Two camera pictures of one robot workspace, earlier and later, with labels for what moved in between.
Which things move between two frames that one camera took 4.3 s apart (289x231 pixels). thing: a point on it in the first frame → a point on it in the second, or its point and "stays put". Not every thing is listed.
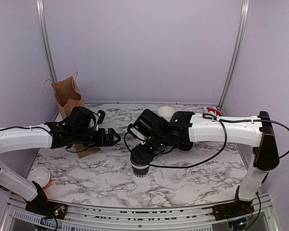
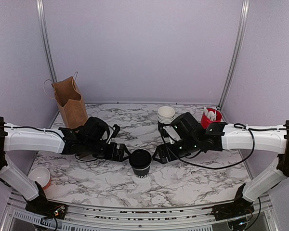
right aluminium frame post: [244, 11] stays put
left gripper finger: [111, 133] → [124, 152]
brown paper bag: [68, 97] stays put
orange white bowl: [41, 175] stays put
